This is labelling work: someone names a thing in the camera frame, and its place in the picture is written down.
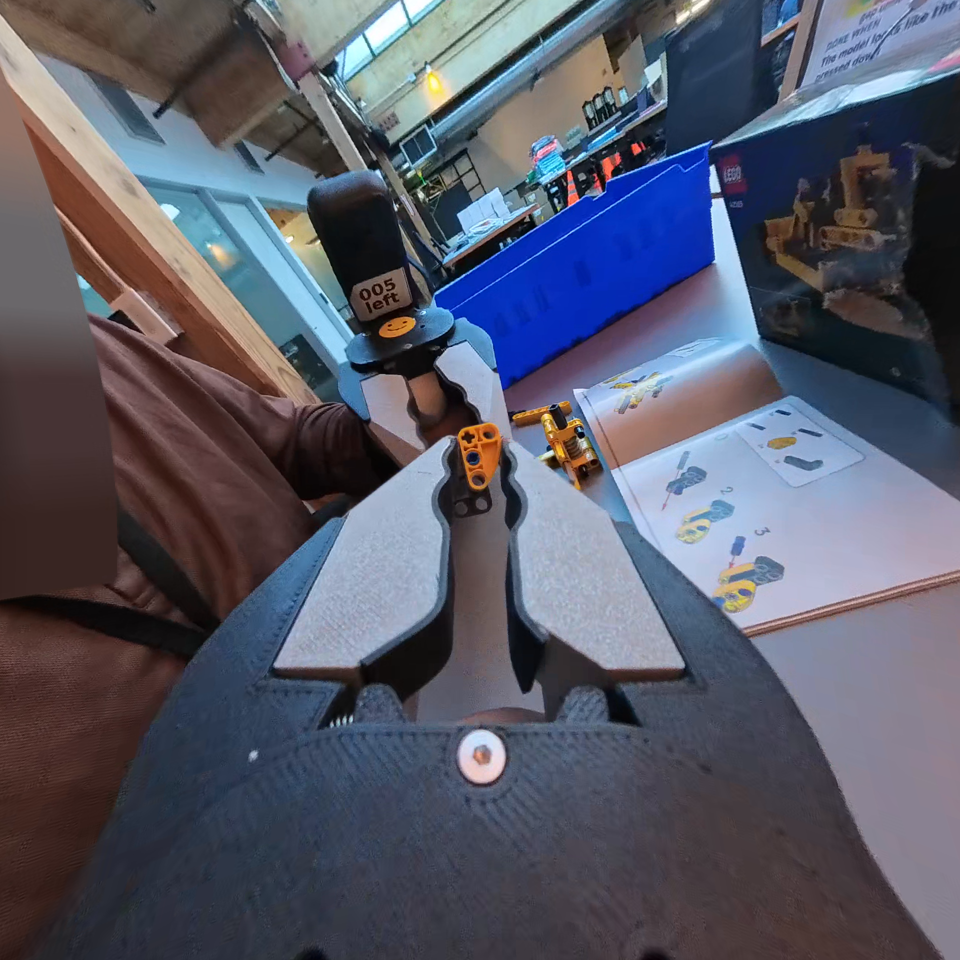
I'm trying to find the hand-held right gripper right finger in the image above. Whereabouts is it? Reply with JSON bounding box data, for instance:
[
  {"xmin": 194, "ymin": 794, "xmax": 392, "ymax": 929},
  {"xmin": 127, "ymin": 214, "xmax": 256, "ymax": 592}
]
[{"xmin": 501, "ymin": 441, "xmax": 687, "ymax": 693}]

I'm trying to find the lego instruction booklet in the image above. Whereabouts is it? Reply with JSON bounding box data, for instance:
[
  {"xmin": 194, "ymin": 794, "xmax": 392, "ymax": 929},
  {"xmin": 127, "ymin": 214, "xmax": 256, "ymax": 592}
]
[{"xmin": 573, "ymin": 339, "xmax": 960, "ymax": 639}]

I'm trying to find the blue plastic bin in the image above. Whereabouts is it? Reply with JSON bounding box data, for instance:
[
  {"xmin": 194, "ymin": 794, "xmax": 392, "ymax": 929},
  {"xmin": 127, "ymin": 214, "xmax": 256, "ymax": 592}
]
[{"xmin": 433, "ymin": 142, "xmax": 714, "ymax": 391}]

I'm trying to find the black shoulder strap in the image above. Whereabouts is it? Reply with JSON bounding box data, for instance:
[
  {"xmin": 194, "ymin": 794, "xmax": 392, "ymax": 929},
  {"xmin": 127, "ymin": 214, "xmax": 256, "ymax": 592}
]
[{"xmin": 0, "ymin": 501, "xmax": 220, "ymax": 663}]

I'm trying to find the wooden frame post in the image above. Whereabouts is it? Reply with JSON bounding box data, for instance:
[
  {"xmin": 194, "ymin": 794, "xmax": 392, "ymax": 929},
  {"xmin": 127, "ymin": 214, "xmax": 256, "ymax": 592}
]
[{"xmin": 0, "ymin": 15, "xmax": 320, "ymax": 408}]

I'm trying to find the yellow and black lego piece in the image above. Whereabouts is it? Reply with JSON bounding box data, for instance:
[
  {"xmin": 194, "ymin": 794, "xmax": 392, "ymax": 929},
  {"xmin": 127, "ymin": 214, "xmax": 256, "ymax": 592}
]
[{"xmin": 452, "ymin": 422, "xmax": 502, "ymax": 520}]

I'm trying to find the white bracket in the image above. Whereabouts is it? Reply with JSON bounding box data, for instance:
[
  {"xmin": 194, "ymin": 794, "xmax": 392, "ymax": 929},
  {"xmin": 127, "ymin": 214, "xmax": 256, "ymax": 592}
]
[{"xmin": 111, "ymin": 288, "xmax": 183, "ymax": 344}]

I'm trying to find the black standing panel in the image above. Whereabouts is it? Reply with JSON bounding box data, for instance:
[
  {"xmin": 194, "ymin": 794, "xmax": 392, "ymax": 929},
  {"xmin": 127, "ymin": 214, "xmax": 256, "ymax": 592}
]
[{"xmin": 663, "ymin": 0, "xmax": 790, "ymax": 156}]

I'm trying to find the background wooden table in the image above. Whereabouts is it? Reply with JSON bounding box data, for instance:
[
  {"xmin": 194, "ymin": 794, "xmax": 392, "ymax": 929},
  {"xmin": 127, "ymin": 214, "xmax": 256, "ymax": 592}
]
[{"xmin": 441, "ymin": 202, "xmax": 543, "ymax": 273}]

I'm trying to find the yellow lego assembly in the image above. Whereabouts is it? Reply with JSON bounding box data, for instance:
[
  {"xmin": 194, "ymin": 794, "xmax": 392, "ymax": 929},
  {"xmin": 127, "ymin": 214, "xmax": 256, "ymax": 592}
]
[{"xmin": 538, "ymin": 405, "xmax": 600, "ymax": 492}]

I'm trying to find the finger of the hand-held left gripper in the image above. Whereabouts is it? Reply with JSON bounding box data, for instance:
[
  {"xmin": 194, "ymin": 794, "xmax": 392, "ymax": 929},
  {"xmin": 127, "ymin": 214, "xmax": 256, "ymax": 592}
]
[
  {"xmin": 360, "ymin": 373, "xmax": 432, "ymax": 462},
  {"xmin": 435, "ymin": 341, "xmax": 513, "ymax": 445}
]

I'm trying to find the person's left forearm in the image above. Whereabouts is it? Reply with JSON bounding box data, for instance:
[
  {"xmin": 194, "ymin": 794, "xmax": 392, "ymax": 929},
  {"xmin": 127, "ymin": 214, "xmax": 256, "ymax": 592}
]
[{"xmin": 247, "ymin": 397, "xmax": 403, "ymax": 505}]

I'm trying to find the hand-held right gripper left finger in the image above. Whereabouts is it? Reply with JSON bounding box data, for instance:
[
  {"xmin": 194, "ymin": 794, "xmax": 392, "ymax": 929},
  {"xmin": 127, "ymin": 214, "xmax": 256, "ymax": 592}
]
[{"xmin": 273, "ymin": 437, "xmax": 462, "ymax": 690}]

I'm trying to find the white paper sign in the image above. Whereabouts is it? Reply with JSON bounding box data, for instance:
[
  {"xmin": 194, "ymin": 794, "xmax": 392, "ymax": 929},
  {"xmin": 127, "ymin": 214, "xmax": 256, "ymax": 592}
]
[{"xmin": 799, "ymin": 0, "xmax": 960, "ymax": 88}]

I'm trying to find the grey ceiling duct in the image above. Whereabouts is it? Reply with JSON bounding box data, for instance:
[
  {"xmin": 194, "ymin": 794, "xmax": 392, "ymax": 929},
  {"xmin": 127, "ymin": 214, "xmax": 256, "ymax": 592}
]
[{"xmin": 426, "ymin": 0, "xmax": 650, "ymax": 145}]

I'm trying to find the dark lego set box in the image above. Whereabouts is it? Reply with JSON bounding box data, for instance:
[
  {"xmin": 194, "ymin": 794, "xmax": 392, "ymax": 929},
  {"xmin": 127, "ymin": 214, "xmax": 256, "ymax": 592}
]
[{"xmin": 708, "ymin": 71, "xmax": 960, "ymax": 415}]

